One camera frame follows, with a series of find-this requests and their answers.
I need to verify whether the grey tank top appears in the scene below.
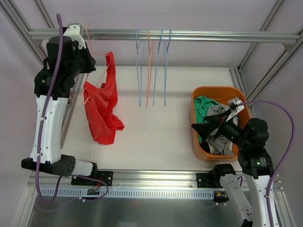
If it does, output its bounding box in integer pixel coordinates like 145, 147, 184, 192
203, 104, 234, 156

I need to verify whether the green tank top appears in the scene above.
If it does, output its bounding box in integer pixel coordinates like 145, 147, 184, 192
193, 95, 222, 144

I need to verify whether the red tank top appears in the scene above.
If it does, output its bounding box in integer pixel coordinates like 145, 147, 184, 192
83, 52, 125, 145

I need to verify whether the blue hanger with grey top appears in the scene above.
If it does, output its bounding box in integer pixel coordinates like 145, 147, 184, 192
135, 28, 145, 107

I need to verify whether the pink hanger with green top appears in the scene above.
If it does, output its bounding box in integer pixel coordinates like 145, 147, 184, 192
145, 30, 154, 107

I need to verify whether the blue hanger with white top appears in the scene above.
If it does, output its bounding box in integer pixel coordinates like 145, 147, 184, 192
152, 28, 163, 106

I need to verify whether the blue hanger with black top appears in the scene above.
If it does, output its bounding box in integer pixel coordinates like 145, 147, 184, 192
163, 29, 172, 106

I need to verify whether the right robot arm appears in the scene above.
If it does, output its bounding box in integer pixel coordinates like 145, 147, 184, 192
191, 113, 279, 227

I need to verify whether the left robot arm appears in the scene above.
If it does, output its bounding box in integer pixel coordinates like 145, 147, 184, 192
21, 36, 98, 185

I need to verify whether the orange plastic basket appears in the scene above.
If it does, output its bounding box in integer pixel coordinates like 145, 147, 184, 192
190, 87, 250, 162

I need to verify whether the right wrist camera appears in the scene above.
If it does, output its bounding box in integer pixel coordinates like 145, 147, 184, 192
226, 97, 244, 122

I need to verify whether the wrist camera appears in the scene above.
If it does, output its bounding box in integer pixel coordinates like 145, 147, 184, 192
63, 23, 87, 50
226, 97, 244, 122

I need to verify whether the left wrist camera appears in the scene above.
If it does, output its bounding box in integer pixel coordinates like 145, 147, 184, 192
63, 23, 87, 50

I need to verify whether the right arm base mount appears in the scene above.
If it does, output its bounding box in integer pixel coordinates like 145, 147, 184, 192
196, 173, 216, 188

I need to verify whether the aluminium hanging rail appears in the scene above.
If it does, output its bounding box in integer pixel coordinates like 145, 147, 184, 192
27, 28, 299, 44

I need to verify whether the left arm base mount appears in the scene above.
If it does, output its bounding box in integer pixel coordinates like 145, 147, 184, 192
71, 171, 114, 186

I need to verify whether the slotted cable duct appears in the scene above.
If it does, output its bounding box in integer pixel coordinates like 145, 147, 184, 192
37, 188, 215, 199

